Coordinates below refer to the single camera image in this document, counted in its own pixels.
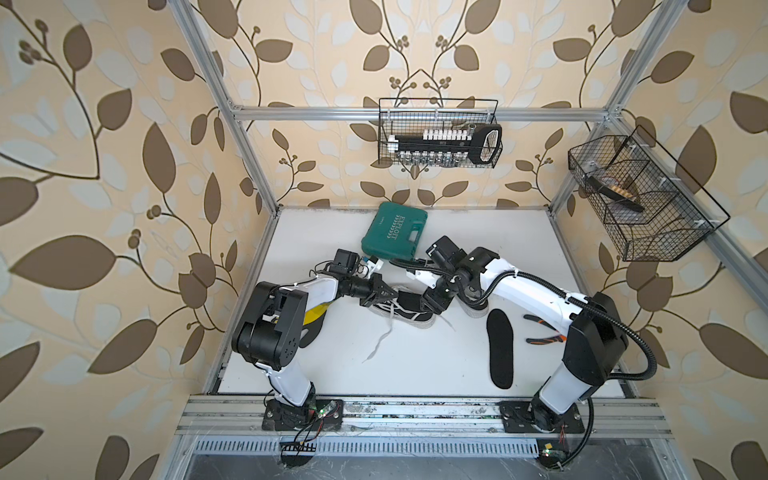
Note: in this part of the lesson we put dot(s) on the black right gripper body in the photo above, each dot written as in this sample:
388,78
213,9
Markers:
443,290

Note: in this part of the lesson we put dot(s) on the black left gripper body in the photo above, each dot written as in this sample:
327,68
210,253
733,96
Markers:
365,290

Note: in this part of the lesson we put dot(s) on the black insole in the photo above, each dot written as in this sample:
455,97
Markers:
501,342
431,301

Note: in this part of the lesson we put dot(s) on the black white sneaker with laces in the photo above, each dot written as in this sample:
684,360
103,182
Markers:
392,312

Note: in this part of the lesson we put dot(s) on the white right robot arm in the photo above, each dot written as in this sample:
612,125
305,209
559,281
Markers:
594,339

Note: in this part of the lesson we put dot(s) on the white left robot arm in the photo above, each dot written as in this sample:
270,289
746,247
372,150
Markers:
268,334

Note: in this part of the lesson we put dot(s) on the black insole on table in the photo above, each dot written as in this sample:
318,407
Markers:
501,342

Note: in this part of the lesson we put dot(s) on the green plastic tool case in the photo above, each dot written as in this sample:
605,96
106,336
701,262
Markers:
394,232

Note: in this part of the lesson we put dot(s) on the yellow black work glove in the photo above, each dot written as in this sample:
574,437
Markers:
313,323

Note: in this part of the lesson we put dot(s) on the orange black pliers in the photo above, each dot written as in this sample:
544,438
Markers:
552,337

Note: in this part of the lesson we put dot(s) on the black socket bit holder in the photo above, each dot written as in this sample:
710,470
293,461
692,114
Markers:
478,145

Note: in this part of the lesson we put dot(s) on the brush in right basket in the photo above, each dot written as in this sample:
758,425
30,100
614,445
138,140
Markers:
611,197

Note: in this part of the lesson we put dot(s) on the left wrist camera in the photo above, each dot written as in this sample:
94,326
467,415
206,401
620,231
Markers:
349,263

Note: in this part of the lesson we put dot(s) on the back wire basket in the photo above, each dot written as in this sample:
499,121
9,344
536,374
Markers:
412,115

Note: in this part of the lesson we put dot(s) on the wire basket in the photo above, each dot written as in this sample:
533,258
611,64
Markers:
412,115
680,212

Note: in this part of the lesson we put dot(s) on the right wire basket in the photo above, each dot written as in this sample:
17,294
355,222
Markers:
680,212

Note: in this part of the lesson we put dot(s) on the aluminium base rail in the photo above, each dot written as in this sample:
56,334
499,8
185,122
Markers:
411,427

